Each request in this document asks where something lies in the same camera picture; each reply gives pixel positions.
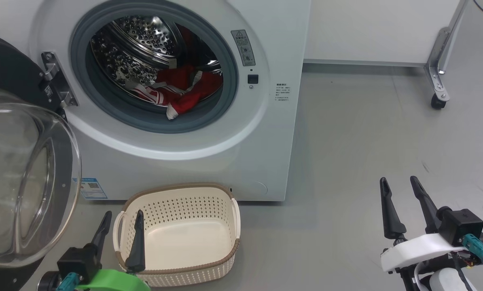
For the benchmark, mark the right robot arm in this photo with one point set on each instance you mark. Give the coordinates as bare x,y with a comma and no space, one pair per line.
443,281

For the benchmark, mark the white front-load washing machine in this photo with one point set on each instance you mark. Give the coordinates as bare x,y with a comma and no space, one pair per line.
209,161

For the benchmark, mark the printed text notice label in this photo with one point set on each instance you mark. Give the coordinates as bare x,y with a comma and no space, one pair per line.
282,92

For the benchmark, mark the white partition panel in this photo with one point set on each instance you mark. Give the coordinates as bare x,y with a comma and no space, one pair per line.
379,28

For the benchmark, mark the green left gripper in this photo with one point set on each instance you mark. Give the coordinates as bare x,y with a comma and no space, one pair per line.
112,281

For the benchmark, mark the right wrist teal connector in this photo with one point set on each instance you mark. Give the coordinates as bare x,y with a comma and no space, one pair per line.
476,246

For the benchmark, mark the red basketball jersey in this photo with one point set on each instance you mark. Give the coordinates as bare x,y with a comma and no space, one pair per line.
176,85

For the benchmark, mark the left wrist teal connector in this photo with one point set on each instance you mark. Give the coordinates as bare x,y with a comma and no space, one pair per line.
68,282

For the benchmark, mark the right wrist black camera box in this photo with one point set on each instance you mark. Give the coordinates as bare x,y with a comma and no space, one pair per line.
462,224

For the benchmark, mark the metal bracket leg with caster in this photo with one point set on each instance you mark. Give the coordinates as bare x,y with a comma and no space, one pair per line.
436,76

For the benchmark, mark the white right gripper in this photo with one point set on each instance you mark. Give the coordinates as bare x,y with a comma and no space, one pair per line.
415,250

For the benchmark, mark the grey warning sticker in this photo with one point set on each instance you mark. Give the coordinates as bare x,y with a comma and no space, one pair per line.
243,48

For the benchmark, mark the blue energy label sticker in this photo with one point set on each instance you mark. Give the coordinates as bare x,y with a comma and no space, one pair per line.
92,188

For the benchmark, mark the round glass washing machine door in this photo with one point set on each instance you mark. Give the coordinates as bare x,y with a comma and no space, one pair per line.
7,182

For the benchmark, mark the metal door hinge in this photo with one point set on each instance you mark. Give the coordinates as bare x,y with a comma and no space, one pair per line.
57,81

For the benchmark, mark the wrist teal connector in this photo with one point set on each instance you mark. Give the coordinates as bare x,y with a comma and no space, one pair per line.
476,246
68,282

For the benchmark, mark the cream perforated laundry basket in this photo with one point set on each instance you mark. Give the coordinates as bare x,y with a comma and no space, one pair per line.
185,238

